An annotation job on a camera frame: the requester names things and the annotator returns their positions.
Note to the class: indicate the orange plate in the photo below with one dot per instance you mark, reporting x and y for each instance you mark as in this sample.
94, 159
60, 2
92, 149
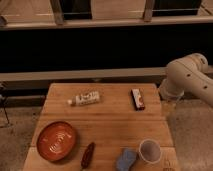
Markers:
56, 140

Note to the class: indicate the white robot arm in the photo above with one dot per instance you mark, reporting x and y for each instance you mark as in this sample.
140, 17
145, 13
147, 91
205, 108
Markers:
187, 74

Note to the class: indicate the dark red utensil handle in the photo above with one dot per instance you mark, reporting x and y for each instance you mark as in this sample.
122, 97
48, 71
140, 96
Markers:
87, 156

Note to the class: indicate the blue sponge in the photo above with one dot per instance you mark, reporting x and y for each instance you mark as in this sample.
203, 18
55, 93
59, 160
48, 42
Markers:
126, 160

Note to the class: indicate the black whiteboard eraser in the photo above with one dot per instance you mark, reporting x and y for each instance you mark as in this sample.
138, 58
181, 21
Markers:
138, 100

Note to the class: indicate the white tube with label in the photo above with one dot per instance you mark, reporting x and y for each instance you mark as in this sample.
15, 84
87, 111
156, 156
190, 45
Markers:
85, 99

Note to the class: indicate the metal railing beam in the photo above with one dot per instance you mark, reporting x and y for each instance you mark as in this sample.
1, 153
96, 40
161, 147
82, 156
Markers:
82, 74

